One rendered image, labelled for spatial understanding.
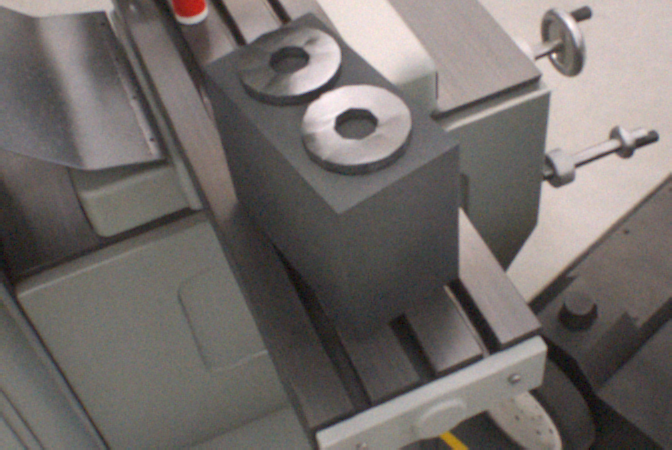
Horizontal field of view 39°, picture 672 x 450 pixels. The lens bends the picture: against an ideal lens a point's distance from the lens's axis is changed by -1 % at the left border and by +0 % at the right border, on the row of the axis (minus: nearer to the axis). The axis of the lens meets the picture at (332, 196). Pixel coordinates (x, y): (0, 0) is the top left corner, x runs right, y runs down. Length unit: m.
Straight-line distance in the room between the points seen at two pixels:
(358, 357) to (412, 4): 0.77
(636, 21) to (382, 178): 2.01
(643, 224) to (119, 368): 0.80
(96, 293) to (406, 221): 0.63
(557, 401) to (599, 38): 1.51
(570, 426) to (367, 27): 0.60
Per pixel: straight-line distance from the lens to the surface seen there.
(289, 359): 0.89
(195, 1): 1.21
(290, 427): 1.72
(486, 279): 0.92
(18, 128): 1.16
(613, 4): 2.76
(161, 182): 1.23
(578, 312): 1.29
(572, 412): 1.31
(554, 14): 1.58
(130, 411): 1.58
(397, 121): 0.78
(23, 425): 1.42
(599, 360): 1.32
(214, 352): 1.54
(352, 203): 0.74
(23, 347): 1.33
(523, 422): 1.43
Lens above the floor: 1.72
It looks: 50 degrees down
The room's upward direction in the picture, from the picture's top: 9 degrees counter-clockwise
